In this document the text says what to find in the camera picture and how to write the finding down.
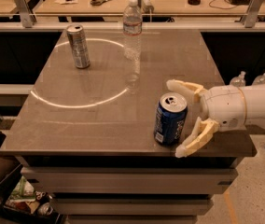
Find clear sanitizer bottle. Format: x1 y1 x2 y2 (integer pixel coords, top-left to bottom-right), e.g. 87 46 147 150
230 71 246 87
253 73 265 85

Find right metal bracket post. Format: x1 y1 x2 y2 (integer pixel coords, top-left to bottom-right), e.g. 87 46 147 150
241 0 264 28

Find blue pepsi can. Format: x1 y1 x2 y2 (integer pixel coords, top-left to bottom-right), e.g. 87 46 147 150
154 92 188 146

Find grey drawer cabinet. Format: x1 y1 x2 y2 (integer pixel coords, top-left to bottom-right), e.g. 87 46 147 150
18 152 242 224

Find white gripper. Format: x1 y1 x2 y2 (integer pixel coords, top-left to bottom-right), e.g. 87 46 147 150
166 79 246 158

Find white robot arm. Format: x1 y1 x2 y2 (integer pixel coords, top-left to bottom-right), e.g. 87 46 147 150
166 79 265 158

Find scissors with dark handles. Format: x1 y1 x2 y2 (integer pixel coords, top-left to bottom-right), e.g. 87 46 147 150
90 0 112 7

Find clear plastic water bottle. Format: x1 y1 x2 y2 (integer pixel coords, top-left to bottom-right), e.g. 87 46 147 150
123 0 143 61

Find black cable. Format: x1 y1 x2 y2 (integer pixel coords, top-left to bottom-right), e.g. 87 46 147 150
208 0 238 10

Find white power strip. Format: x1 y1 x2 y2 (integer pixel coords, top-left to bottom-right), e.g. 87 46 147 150
141 0 154 13

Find clear sanitizer bottle left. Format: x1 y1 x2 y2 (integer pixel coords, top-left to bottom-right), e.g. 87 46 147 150
230 71 246 87

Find black bin with snacks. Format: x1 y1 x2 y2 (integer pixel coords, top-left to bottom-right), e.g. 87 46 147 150
0 176 63 224

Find silver energy drink can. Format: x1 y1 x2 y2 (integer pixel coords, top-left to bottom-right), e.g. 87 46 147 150
66 24 91 69

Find left metal bracket post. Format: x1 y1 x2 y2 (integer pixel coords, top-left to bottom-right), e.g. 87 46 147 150
14 0 35 28

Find metal bracket post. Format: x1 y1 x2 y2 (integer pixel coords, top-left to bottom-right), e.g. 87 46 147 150
14 0 35 28
241 0 264 28

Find clear sanitizer bottle right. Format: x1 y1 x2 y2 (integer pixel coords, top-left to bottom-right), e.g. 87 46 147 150
253 73 265 85

